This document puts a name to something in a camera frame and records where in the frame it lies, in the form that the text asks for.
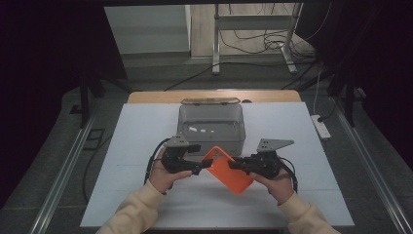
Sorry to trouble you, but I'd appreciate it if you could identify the black plug cable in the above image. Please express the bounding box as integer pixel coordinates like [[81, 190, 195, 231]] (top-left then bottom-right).
[[317, 100, 339, 124]]

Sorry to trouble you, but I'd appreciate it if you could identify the white table cover board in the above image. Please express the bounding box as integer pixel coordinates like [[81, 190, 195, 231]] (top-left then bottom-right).
[[80, 101, 356, 229]]

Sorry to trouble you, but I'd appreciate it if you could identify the white panel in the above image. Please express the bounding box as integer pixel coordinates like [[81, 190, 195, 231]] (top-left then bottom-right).
[[103, 4, 192, 56]]

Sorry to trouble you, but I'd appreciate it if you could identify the thin black floor cable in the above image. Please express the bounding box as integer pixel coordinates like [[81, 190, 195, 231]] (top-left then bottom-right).
[[82, 134, 114, 205]]

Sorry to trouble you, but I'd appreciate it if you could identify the grey metal desk frame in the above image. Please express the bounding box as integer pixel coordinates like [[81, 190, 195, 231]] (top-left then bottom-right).
[[211, 2, 304, 76]]

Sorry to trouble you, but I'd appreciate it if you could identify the person's right hand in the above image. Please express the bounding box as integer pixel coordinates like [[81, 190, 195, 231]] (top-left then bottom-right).
[[248, 170, 296, 207]]

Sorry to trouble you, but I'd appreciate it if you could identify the long black floor cable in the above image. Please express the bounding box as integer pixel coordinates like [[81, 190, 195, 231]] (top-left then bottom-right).
[[163, 60, 295, 93]]

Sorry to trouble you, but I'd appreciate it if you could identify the clear grey storage box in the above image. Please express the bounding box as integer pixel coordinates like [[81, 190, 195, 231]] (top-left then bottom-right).
[[175, 102, 246, 157]]

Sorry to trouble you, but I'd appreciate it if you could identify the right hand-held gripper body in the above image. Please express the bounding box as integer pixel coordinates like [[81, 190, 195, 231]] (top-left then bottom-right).
[[241, 137, 296, 180]]

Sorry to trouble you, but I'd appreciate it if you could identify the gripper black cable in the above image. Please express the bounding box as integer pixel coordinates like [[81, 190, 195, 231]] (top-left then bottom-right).
[[143, 137, 172, 185], [278, 156, 299, 194]]

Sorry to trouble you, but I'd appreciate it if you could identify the black stand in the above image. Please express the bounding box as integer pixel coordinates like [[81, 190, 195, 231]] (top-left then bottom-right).
[[68, 69, 134, 129], [325, 72, 368, 129]]

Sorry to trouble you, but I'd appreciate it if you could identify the wooden table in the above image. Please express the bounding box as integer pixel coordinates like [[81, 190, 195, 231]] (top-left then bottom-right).
[[127, 90, 303, 104]]

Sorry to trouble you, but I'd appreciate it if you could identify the tangle of black floor cables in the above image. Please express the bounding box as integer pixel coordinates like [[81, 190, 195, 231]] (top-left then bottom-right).
[[219, 3, 316, 60]]

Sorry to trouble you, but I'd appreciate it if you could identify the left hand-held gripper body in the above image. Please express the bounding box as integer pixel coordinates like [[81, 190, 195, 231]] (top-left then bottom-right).
[[161, 134, 203, 176]]

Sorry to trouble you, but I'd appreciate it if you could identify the white power strip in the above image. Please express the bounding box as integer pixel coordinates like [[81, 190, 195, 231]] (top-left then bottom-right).
[[310, 114, 332, 141]]

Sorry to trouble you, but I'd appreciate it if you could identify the grey metal floor rail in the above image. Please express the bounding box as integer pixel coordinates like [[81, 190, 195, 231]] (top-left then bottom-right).
[[329, 96, 413, 234], [28, 106, 100, 234]]

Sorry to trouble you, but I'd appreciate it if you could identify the white power strip cable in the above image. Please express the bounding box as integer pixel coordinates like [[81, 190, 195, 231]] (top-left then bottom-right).
[[312, 69, 323, 116]]

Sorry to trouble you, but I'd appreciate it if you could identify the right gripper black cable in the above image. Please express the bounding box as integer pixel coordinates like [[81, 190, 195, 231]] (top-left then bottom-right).
[[278, 156, 299, 194]]

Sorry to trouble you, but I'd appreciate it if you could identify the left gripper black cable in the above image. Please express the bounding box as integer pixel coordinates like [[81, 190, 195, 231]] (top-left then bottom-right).
[[143, 137, 172, 185]]

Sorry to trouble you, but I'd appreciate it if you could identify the person's left hand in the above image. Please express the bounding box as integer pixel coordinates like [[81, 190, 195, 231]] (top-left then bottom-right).
[[148, 156, 195, 196]]

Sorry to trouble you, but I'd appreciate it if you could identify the orange phone case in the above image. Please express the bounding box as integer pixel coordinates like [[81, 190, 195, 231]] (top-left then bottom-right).
[[201, 145, 255, 196]]

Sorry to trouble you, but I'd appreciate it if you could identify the dark curtain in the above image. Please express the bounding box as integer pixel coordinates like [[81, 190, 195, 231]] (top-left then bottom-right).
[[295, 0, 413, 164], [0, 0, 129, 209]]

